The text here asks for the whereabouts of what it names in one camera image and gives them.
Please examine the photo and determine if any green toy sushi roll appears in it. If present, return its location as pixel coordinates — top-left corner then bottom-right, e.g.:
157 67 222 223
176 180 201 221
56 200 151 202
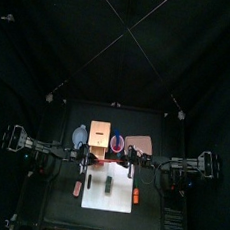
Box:
103 174 114 194

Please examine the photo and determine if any white cutting board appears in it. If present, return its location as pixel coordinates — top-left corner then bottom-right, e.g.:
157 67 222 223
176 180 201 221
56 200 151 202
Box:
80 158 138 214

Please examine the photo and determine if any pink toy food piece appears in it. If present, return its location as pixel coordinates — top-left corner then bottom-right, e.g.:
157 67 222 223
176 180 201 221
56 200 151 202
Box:
71 180 83 199

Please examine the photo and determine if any red plastic cup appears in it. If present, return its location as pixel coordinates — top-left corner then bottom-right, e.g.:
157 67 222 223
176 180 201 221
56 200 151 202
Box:
108 134 127 155

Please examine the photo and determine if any thin diagonal brace cable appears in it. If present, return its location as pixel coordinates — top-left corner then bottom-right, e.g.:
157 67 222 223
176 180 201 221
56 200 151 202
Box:
48 0 176 110
80 0 195 117

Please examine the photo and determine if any flat black stick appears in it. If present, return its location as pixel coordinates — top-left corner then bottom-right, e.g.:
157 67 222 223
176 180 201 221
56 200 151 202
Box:
85 172 93 191

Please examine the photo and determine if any wooden box with red drawer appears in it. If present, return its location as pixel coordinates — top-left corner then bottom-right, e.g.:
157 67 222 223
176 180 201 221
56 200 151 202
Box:
85 118 113 168

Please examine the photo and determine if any pinkish brown plate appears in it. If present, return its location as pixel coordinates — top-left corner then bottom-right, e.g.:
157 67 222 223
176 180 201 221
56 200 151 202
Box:
122 132 155 159

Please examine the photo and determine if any pale blue grey bowl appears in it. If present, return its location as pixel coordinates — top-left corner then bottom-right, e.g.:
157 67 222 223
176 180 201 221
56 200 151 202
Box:
69 123 91 151

